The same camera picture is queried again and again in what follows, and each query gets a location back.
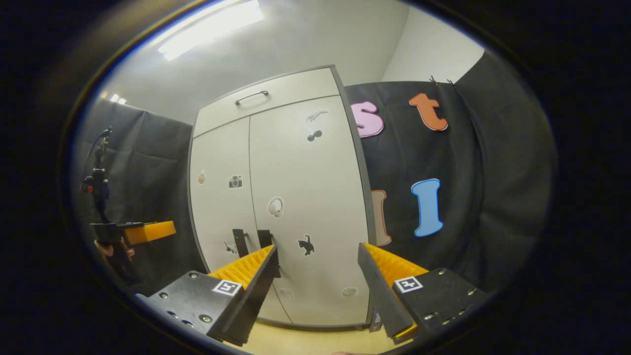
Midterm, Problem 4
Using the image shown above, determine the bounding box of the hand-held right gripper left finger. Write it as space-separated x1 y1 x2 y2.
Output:
136 245 278 347

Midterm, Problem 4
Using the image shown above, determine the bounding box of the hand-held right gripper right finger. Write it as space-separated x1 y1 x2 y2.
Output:
357 243 489 345

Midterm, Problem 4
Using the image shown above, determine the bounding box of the white cabinet door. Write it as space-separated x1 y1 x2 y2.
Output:
190 116 291 323
249 95 371 327

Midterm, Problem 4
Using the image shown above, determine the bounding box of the white shoe cabinet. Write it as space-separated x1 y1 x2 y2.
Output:
187 65 378 331

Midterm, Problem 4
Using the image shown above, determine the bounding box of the white cabinet drawer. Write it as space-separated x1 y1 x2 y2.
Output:
192 67 342 139

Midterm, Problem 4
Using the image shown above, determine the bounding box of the black backdrop cloth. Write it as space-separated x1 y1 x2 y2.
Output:
71 99 208 296
345 49 558 291

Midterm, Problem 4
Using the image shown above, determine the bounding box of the black door handle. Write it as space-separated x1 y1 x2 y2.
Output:
257 229 281 278
232 229 249 258

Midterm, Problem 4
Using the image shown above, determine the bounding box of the metal drawer handle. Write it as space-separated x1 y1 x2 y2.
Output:
234 90 270 106

